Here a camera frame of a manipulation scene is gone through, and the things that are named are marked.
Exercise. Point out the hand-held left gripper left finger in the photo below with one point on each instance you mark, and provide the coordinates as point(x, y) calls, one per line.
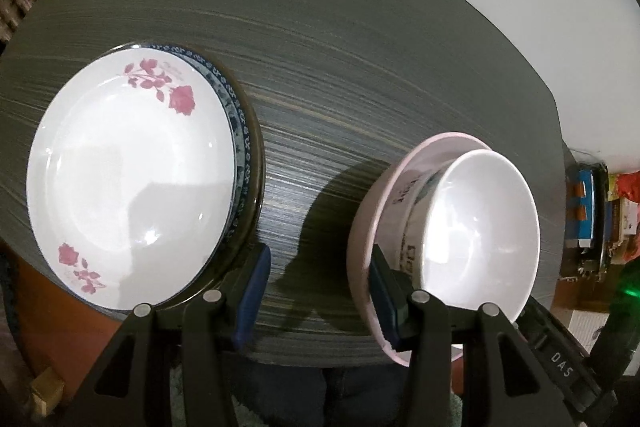
point(250, 297)

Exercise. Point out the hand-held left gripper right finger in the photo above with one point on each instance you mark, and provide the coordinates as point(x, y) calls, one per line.
point(385, 297)

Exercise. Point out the large pink bowl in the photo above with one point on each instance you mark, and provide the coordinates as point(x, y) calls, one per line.
point(362, 237)

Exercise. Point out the white bowl with black lettering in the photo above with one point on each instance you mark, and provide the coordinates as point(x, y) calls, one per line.
point(402, 217)

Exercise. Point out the white bowl with blue pattern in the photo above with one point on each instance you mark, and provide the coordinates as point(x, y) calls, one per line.
point(480, 232)

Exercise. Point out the large blue floral plate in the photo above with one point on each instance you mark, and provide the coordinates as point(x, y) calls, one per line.
point(247, 142)

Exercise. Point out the white plate with pink flowers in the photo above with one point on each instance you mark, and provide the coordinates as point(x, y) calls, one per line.
point(130, 177)

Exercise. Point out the dark wooden side cabinet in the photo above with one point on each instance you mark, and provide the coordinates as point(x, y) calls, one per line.
point(580, 267)

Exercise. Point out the person's legs in dark trousers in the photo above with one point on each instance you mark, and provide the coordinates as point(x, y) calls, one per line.
point(325, 394)

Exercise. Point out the red and yellow packet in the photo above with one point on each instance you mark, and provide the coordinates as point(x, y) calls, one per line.
point(625, 189)

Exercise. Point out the light wooden block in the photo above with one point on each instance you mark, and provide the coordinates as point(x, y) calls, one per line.
point(47, 389)

